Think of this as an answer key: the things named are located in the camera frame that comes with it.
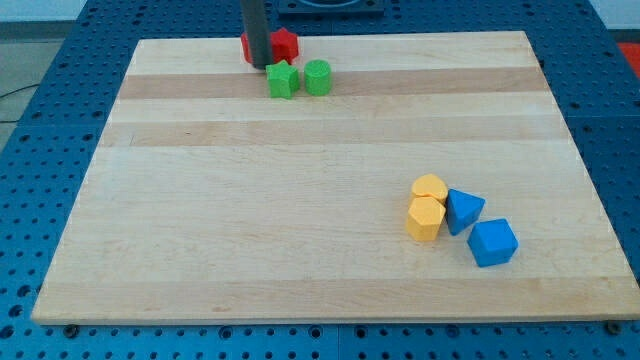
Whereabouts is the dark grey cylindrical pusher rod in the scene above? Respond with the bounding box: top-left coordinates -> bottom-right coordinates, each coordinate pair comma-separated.
240,0 -> 273,70

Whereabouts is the red star block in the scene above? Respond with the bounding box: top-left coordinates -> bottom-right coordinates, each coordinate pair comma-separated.
270,27 -> 299,65

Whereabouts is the green star block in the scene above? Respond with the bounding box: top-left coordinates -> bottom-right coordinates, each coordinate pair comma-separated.
266,60 -> 300,99

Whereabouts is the red block behind rod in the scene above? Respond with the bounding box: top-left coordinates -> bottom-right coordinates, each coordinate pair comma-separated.
240,32 -> 253,64

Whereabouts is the green cylinder block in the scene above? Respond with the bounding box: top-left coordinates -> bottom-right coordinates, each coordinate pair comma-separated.
304,59 -> 332,96

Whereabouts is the light wooden board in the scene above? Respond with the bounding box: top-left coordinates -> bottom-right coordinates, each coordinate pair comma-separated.
32,31 -> 639,325

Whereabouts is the yellow heart block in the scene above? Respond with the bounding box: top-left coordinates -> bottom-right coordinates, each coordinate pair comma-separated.
410,173 -> 449,205

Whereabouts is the yellow hexagon block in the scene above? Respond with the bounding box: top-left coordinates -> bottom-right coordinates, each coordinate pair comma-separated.
405,197 -> 446,242

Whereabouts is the blue triangle block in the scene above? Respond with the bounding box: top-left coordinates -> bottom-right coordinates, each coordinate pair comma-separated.
446,189 -> 486,236

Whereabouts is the blue cube block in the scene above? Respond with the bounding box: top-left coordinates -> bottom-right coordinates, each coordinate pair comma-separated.
467,218 -> 519,267

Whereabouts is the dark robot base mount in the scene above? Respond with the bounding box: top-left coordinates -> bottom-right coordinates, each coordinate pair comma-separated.
275,0 -> 385,15

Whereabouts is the black cable on floor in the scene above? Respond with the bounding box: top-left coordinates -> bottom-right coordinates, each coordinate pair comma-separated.
0,83 -> 40,125

